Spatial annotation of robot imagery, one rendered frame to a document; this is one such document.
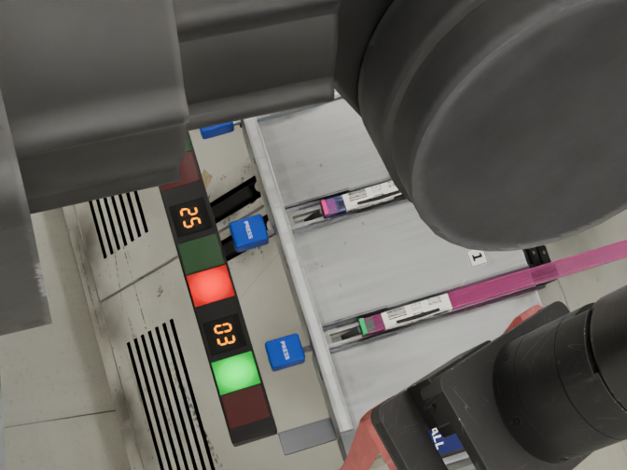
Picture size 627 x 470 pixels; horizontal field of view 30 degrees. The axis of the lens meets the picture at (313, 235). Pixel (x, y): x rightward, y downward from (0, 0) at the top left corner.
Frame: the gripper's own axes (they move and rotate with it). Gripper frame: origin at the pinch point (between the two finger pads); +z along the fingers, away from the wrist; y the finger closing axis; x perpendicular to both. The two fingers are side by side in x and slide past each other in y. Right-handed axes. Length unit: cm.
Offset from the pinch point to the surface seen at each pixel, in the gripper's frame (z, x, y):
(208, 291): 36.9, 16.3, 23.4
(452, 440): 23.9, -4.5, 27.5
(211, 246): 36.0, 19.7, 25.3
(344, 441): 31.4, -0.5, 23.9
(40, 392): 106, 22, 43
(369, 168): 26.0, 19.1, 37.3
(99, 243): 94, 36, 56
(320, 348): 30.1, 7.2, 25.4
